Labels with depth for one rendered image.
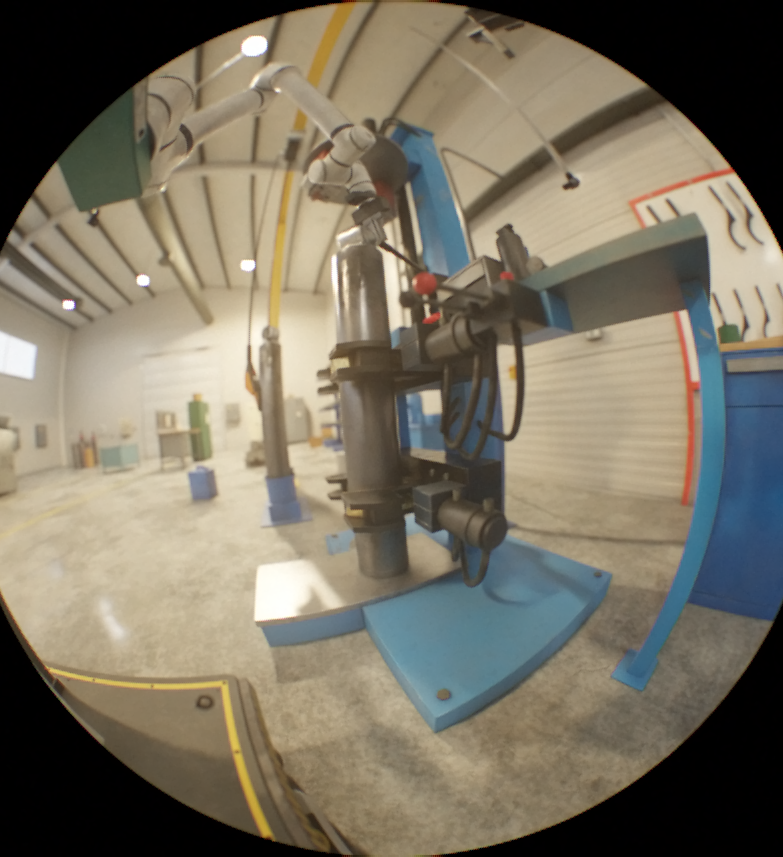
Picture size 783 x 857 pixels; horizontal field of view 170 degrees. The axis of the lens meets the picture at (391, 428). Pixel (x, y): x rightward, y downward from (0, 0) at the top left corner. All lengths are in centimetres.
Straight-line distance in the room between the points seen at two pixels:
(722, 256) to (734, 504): 176
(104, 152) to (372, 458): 106
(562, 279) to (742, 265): 208
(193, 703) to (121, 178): 89
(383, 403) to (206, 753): 102
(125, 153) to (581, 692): 148
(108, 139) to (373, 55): 607
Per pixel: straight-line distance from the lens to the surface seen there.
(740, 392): 113
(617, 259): 55
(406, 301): 45
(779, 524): 126
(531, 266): 65
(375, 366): 76
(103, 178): 62
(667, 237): 55
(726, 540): 123
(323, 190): 135
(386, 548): 102
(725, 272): 246
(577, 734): 88
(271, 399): 218
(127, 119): 54
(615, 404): 242
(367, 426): 89
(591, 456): 254
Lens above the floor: 77
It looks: 3 degrees down
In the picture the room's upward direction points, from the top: 5 degrees counter-clockwise
